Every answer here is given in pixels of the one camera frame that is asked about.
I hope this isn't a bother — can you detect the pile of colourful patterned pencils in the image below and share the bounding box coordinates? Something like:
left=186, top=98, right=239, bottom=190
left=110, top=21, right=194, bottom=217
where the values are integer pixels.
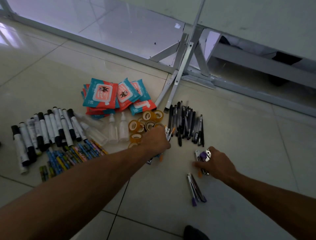
left=39, top=139, right=109, bottom=183

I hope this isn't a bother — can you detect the white partition board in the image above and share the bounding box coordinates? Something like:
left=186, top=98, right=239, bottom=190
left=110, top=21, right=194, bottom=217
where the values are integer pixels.
left=0, top=0, right=316, bottom=62

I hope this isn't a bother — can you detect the row of black-capped white markers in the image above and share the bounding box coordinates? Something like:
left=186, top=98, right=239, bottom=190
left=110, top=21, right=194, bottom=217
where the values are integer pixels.
left=11, top=106, right=88, bottom=175

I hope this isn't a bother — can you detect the person's left hand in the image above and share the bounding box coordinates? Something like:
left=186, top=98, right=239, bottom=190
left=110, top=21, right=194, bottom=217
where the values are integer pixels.
left=141, top=126, right=171, bottom=158

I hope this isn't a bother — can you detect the clear plastic bottle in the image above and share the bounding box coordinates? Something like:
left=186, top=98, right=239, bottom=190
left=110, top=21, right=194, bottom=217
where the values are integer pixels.
left=108, top=113, right=119, bottom=144
left=74, top=112, right=104, bottom=129
left=119, top=111, right=130, bottom=142
left=80, top=121, right=108, bottom=146

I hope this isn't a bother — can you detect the grey metal partition frame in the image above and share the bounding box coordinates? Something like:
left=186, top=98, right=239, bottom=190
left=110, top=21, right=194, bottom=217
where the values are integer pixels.
left=0, top=0, right=316, bottom=118

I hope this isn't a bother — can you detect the person's black shoe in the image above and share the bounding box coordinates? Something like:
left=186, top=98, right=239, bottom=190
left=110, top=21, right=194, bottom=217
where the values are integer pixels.
left=183, top=225, right=210, bottom=240

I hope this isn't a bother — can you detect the person's right hand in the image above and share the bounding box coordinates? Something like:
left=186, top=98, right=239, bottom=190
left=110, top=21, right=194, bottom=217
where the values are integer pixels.
left=192, top=146, right=239, bottom=182

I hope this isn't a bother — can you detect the person's right forearm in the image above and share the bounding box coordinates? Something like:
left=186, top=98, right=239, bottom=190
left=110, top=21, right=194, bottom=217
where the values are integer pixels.
left=227, top=172, right=316, bottom=240

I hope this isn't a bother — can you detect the pile of small tape rolls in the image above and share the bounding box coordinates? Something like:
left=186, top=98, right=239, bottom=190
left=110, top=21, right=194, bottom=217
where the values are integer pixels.
left=128, top=110, right=165, bottom=149

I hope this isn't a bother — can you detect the pile of small staplers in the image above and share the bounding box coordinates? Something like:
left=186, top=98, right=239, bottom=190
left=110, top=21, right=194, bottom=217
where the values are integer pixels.
left=147, top=126, right=212, bottom=207

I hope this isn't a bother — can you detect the pile of black pens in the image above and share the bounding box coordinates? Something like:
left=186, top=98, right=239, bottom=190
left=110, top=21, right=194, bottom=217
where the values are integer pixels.
left=168, top=101, right=205, bottom=148

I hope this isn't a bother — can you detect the pile of teal wipe packets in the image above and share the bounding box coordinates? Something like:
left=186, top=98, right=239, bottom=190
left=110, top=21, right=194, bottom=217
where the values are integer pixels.
left=81, top=78, right=157, bottom=120

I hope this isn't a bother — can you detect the person's left forearm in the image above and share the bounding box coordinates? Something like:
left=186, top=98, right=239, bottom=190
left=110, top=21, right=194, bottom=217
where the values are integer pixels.
left=0, top=147, right=153, bottom=240

